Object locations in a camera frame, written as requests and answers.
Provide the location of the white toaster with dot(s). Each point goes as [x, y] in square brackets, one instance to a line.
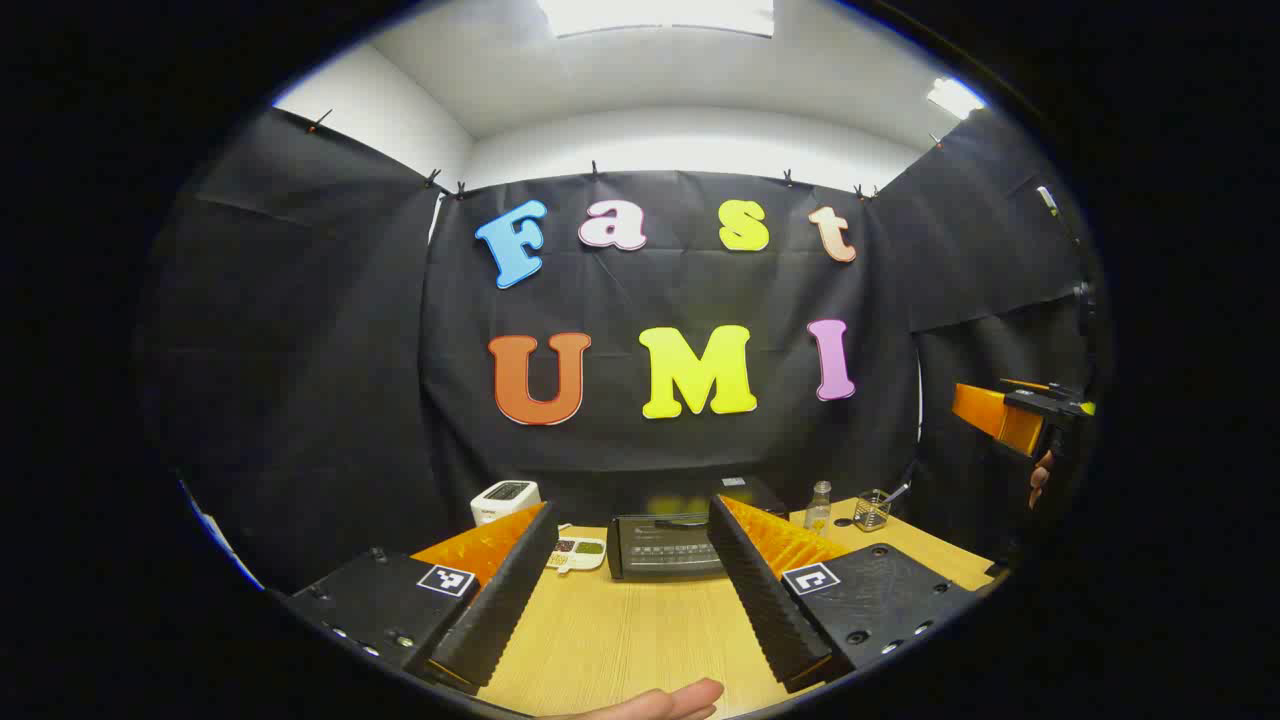
[505, 500]

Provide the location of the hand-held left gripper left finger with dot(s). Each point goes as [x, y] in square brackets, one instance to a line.
[500, 600]

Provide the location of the black electric oven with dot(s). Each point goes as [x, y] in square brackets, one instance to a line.
[660, 550]

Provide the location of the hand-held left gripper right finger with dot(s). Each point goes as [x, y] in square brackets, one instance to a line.
[765, 600]

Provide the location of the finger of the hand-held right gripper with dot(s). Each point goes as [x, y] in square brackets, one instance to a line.
[990, 415]

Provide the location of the clear bottle with yellow label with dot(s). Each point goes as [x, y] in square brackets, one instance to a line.
[818, 512]

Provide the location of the white divided seasoning dish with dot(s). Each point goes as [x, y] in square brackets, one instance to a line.
[577, 555]

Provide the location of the ceiling light panel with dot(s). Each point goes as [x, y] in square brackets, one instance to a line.
[955, 97]

